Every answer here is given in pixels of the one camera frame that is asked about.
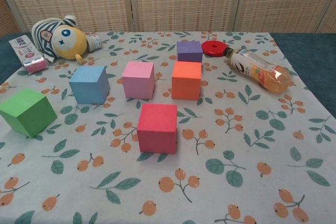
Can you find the purple foam cube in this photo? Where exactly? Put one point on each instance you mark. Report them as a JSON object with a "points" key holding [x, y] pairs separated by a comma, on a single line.
{"points": [[189, 51]]}

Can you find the red foam cube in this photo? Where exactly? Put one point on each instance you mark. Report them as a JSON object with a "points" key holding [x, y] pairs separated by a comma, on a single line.
{"points": [[157, 129]]}

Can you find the blue foam cube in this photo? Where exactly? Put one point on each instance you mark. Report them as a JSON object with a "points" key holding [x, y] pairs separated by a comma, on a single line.
{"points": [[89, 85]]}

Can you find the yellow striped plush toy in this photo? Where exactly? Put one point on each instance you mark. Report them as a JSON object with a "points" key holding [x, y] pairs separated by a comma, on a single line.
{"points": [[65, 40]]}

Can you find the floral fruit print tablecloth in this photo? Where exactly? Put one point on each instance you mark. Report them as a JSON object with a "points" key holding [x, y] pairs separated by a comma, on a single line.
{"points": [[236, 142]]}

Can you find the pink foam cube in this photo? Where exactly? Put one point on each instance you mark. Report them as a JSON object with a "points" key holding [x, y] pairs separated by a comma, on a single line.
{"points": [[137, 79]]}

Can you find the green foam cube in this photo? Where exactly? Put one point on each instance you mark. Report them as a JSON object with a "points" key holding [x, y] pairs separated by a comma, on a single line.
{"points": [[26, 113]]}

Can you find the small white plastic bottle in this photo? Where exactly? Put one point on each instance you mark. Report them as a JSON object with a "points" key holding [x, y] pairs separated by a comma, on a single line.
{"points": [[94, 41]]}

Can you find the orange drink plastic bottle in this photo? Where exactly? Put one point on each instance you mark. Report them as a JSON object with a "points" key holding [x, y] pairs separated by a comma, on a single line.
{"points": [[262, 70]]}

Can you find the orange foam cube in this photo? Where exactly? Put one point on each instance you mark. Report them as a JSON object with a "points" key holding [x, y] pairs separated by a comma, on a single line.
{"points": [[186, 81]]}

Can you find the red round disc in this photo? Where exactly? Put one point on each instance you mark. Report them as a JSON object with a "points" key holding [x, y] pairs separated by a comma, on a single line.
{"points": [[210, 51]]}

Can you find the teal table cover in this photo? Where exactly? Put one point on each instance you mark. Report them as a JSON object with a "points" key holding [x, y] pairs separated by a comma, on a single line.
{"points": [[309, 58]]}

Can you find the white pink toothpaste box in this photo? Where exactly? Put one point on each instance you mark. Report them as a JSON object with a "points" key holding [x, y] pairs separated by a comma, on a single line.
{"points": [[26, 51]]}

